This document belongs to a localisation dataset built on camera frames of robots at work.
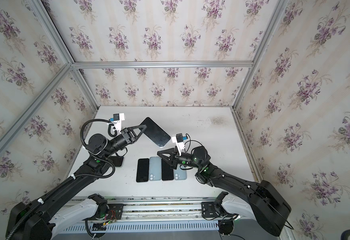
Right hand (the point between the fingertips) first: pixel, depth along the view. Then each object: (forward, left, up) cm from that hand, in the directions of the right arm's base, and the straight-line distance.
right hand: (156, 156), depth 65 cm
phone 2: (+6, +4, -27) cm, 28 cm away
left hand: (+8, +4, +11) cm, 14 cm away
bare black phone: (+4, +11, -25) cm, 28 cm away
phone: (+7, 0, +7) cm, 10 cm away
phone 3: (+1, -11, -26) cm, 29 cm away
